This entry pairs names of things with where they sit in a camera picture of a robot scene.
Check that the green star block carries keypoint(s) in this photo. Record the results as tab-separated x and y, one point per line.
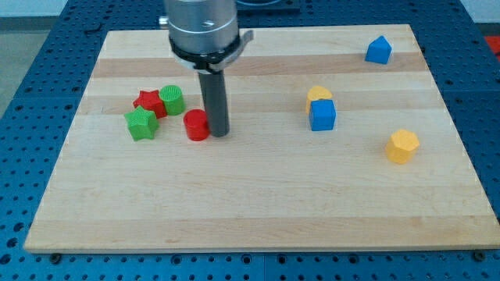
141	123

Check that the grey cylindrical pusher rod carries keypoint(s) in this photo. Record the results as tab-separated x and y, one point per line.
214	98

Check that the blue pentagon block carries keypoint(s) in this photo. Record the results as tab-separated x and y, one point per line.
379	51

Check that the red star block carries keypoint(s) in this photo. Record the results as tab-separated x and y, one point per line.
151	101

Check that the yellow hexagon block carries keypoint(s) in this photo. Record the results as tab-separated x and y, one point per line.
402	146

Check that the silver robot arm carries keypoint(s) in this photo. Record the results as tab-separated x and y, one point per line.
205	36

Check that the blue cube block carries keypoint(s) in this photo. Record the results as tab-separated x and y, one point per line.
322	115

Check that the wooden board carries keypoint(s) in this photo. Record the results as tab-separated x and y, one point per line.
271	184

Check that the green cylinder block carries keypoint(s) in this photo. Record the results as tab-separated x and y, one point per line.
173	100

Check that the red cylinder block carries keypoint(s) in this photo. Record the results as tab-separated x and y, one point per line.
196	125

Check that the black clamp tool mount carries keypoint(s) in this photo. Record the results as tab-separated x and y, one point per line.
213	62

